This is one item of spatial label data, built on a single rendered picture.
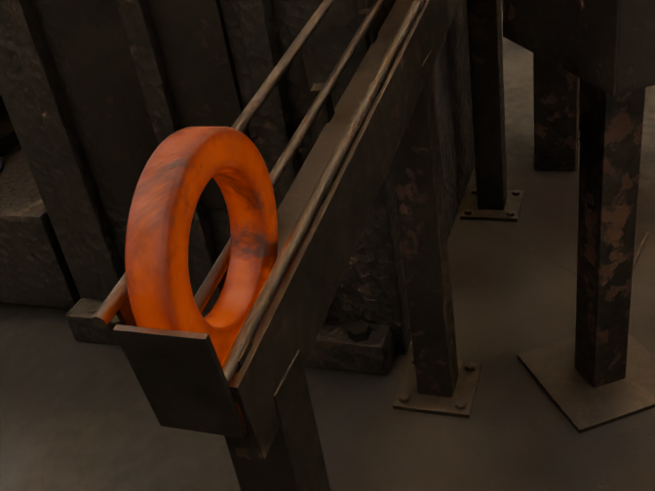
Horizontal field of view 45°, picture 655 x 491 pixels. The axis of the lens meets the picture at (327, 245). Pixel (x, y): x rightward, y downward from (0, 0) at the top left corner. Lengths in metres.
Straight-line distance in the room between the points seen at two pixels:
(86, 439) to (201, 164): 0.97
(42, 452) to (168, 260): 1.00
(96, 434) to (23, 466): 0.13
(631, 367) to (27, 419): 1.08
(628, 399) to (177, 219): 0.97
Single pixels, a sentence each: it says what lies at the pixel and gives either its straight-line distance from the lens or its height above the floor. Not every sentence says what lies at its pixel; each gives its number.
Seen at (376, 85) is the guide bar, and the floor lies 0.64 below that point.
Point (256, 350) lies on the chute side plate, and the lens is 0.59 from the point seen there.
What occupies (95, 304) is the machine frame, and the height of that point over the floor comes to 0.07.
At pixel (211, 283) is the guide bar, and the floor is 0.59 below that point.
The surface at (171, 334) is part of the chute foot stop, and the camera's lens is 0.55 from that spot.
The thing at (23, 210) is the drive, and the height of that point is 0.25.
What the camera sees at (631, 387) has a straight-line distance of 1.39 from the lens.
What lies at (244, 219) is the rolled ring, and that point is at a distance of 0.67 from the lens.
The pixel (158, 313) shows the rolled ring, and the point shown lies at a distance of 0.55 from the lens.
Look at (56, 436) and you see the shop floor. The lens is 1.52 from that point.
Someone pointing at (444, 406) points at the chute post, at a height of 0.01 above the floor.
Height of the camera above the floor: 0.95
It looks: 32 degrees down
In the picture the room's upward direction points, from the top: 10 degrees counter-clockwise
